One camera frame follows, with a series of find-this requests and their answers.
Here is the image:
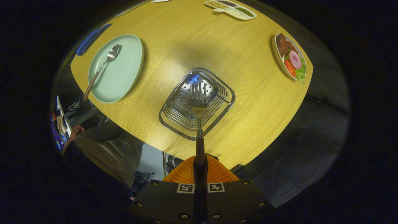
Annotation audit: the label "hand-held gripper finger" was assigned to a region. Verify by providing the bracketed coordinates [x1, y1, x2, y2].
[201, 154, 275, 224]
[131, 155, 201, 224]

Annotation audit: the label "metal fork with brown handle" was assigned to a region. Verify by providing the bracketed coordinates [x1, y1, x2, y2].
[190, 81, 208, 167]

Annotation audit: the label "metal spoon with brown handle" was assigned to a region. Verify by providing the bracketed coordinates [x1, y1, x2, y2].
[83, 44, 121, 101]

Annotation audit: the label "person's grey trousers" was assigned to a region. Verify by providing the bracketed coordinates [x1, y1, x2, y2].
[73, 120, 145, 189]

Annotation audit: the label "person's dark top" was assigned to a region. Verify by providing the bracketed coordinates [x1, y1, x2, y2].
[62, 142, 134, 203]

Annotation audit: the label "light green plate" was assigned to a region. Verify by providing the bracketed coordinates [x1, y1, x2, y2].
[88, 34, 144, 104]

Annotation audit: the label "glowing computer screen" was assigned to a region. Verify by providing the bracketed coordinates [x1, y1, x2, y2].
[51, 113, 64, 151]

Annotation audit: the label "white side table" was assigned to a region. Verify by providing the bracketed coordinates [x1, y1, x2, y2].
[56, 95, 72, 137]

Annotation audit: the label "red tomato slice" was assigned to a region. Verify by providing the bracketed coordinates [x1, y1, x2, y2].
[284, 59, 296, 77]

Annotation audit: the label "green lettuce leaf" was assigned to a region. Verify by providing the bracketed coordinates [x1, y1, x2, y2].
[295, 59, 307, 83]

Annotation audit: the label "white plate with food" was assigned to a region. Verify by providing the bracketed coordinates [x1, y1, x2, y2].
[272, 33, 307, 83]

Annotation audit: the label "pink ham slice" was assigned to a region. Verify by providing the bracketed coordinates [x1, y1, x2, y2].
[289, 50, 302, 70]

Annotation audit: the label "large brown meat piece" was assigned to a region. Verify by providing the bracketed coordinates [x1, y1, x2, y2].
[276, 34, 289, 56]

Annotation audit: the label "white divided dish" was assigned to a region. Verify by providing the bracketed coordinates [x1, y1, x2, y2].
[205, 0, 257, 21]

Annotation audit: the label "blue folded cloth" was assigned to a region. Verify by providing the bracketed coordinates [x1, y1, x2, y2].
[76, 23, 112, 57]

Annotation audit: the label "yellow soybeans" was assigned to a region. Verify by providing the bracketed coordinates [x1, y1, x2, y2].
[206, 1, 229, 9]

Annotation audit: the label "metal wire basket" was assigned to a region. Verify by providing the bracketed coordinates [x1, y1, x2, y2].
[158, 68, 236, 141]

